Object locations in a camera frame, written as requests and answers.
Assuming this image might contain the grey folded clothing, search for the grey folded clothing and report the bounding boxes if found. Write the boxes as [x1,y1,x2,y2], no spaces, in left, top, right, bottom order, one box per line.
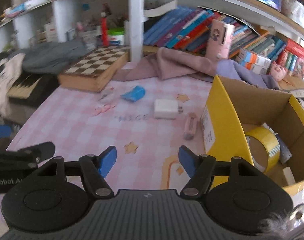
[9,40,88,75]

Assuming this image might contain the red dictionary books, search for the red dictionary books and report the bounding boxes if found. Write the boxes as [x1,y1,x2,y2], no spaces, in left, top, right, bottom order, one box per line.
[276,38,304,76]

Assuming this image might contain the pink stapler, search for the pink stapler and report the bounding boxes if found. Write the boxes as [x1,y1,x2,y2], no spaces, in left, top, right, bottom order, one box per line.
[183,112,198,140]

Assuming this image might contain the beige eraser block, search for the beige eraser block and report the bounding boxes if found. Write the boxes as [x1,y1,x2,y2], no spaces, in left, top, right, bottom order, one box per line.
[269,165,296,187]

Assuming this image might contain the pink cloth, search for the pink cloth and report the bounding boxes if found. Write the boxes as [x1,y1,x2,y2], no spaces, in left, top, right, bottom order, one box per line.
[112,48,217,81]

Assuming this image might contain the white shelf unit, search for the white shelf unit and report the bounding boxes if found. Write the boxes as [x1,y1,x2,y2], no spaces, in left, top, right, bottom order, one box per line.
[0,0,304,61]

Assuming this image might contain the orange white medicine boxes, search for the orange white medicine boxes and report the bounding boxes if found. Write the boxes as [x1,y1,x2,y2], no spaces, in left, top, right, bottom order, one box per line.
[236,48,271,75]

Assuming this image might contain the purple cloth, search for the purple cloth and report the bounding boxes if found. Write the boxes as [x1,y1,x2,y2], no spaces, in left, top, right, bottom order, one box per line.
[216,60,279,90]

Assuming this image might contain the pink pig toy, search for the pink pig toy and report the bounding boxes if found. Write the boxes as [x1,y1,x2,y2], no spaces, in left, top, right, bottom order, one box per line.
[269,61,287,82]

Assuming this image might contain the white crumpled shirt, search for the white crumpled shirt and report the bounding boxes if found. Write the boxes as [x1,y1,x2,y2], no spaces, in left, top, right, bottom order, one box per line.
[0,53,25,117]

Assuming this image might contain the row of leaning books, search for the row of leaning books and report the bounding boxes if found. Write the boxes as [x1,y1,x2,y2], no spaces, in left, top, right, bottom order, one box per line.
[143,6,286,61]

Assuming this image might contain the clear plastic clip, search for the clear plastic clip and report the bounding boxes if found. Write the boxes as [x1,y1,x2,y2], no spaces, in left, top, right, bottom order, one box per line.
[98,87,115,104]

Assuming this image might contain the white spray bottle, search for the white spray bottle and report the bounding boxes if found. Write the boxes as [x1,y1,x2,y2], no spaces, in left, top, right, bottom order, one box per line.
[262,123,292,164]

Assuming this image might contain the white pen holder box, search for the white pen holder box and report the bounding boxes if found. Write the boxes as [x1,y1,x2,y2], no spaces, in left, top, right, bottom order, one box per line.
[281,0,304,28]

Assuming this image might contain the red bottle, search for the red bottle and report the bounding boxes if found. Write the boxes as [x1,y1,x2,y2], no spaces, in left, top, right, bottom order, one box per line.
[100,4,109,47]

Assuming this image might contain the blue wrapper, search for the blue wrapper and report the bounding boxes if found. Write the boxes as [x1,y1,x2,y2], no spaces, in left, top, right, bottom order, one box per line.
[120,86,145,102]

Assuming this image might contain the pink checkered tablecloth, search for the pink checkered tablecloth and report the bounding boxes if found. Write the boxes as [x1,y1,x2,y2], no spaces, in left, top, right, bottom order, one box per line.
[9,76,211,191]

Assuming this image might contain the green lid white jar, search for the green lid white jar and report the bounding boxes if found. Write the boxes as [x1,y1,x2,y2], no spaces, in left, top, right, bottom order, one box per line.
[107,27,125,46]

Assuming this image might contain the yellow tape roll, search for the yellow tape roll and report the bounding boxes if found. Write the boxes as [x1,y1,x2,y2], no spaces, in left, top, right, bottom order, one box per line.
[245,126,280,173]

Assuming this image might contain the wooden chess board box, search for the wooden chess board box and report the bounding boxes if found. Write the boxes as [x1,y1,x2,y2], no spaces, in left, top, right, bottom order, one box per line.
[58,46,130,92]

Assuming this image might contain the black keyboard piano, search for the black keyboard piano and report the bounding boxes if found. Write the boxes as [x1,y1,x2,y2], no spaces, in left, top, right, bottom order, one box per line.
[7,72,59,108]

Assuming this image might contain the white power adapter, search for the white power adapter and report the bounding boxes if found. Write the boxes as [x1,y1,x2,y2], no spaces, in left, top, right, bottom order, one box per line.
[154,99,183,120]

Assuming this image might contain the yellow cardboard box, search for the yellow cardboard box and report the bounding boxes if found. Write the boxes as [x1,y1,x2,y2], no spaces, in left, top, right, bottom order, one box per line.
[200,76,304,204]

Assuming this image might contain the pink cylindrical device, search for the pink cylindrical device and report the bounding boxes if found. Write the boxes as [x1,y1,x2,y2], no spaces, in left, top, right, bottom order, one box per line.
[205,20,235,62]

